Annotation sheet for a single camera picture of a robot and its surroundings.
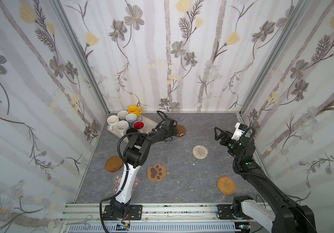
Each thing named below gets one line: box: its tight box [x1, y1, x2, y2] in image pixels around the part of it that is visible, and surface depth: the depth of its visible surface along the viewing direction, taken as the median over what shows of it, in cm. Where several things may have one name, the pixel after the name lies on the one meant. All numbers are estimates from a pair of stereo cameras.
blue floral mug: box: [128, 116, 144, 129], surface depth 104 cm
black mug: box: [126, 128, 138, 134], surface depth 100 cm
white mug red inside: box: [133, 120, 146, 134], surface depth 104 cm
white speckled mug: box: [115, 119, 130, 137], surface depth 103 cm
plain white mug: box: [106, 115, 119, 131], surface depth 106 cm
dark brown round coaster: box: [175, 124, 186, 137], surface depth 108 cm
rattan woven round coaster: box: [217, 176, 236, 196], surface depth 85 cm
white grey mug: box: [116, 110, 129, 119], surface depth 111 cm
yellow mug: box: [127, 105, 144, 117], surface depth 116 cm
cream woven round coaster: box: [192, 145, 209, 160], surface depth 98 cm
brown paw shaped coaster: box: [147, 163, 167, 183], surface depth 90 cm
